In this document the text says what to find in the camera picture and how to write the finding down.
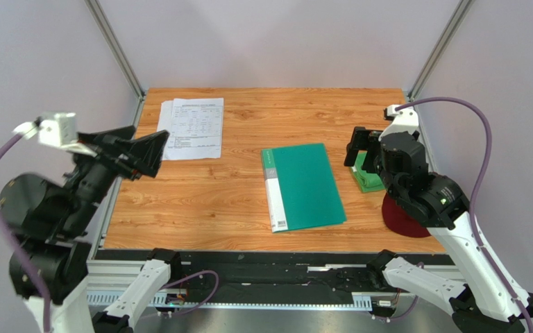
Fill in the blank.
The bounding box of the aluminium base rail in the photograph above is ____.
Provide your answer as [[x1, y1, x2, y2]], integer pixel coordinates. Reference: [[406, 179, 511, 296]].
[[81, 259, 466, 311]]

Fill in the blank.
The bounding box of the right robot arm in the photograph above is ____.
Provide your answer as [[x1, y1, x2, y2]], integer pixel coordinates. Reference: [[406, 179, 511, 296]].
[[344, 127, 533, 332]]

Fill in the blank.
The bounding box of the left aluminium frame post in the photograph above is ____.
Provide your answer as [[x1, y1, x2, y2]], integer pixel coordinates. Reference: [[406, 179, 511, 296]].
[[85, 0, 145, 101]]

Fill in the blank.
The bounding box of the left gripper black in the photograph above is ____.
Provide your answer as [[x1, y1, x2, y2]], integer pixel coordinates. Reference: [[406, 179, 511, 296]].
[[60, 123, 169, 232]]

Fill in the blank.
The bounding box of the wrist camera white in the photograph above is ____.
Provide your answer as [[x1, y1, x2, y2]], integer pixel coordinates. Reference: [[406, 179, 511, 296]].
[[12, 112, 97, 157], [379, 104, 419, 140]]

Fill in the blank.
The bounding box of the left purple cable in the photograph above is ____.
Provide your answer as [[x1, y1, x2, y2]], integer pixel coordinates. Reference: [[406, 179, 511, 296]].
[[0, 133, 53, 333]]

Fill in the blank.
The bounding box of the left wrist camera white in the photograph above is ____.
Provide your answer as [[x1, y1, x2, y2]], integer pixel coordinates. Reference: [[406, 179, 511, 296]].
[[12, 112, 97, 157]]

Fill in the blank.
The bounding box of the dark red hat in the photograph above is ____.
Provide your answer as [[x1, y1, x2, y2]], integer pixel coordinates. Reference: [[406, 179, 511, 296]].
[[382, 194, 430, 239]]

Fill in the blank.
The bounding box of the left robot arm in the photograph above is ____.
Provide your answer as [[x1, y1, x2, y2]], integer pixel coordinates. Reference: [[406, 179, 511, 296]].
[[0, 123, 182, 332]]

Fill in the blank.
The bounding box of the printed paper sheet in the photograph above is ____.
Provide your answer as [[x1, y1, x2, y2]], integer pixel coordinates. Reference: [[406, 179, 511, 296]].
[[163, 98, 224, 161]]

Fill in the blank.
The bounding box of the right aluminium frame post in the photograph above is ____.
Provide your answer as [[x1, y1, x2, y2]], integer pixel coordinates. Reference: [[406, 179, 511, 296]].
[[405, 0, 475, 101]]

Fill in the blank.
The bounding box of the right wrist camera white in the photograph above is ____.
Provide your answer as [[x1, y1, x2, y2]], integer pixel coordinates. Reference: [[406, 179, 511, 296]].
[[379, 104, 419, 140]]

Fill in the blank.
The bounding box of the green folded cloth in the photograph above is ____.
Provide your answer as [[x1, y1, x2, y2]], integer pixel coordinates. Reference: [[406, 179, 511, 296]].
[[350, 151, 385, 193]]

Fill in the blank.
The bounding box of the aluminium frame post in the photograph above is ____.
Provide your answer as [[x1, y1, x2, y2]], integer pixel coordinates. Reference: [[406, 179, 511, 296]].
[[405, 0, 475, 101], [85, 0, 145, 101]]

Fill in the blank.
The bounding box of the lower white paper sheet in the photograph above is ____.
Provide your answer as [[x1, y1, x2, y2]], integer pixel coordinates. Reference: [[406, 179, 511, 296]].
[[157, 101, 174, 138]]

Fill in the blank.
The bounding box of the green file folder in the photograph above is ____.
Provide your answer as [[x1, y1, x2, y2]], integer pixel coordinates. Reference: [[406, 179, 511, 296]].
[[261, 143, 347, 233]]

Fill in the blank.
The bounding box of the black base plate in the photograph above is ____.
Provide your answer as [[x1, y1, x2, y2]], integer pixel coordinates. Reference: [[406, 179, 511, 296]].
[[95, 249, 462, 306]]

